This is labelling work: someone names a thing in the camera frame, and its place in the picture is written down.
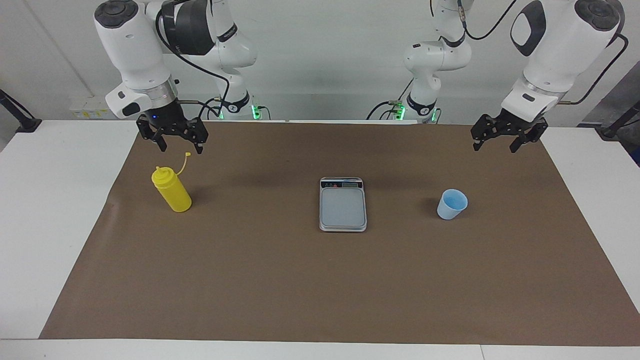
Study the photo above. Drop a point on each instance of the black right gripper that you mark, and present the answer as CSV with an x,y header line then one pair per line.
x,y
167,120

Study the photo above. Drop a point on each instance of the silver digital kitchen scale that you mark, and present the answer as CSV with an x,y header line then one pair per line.
x,y
342,207

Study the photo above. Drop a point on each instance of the light blue plastic cup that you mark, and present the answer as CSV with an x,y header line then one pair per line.
x,y
450,210

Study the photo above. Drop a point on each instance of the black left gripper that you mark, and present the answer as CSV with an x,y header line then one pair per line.
x,y
515,122

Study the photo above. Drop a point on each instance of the black clamp stand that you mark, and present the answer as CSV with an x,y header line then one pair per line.
x,y
612,131
27,124

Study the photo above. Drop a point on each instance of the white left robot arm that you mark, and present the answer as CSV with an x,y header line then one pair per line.
x,y
555,50

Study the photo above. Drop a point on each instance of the white wall power strip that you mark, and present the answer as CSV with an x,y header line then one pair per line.
x,y
87,114

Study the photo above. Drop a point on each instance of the brown table mat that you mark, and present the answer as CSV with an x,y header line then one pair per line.
x,y
250,275

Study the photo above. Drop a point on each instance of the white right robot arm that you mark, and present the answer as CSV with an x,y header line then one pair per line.
x,y
130,45

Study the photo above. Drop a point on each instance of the yellow squeeze bottle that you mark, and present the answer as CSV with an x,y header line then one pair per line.
x,y
172,192

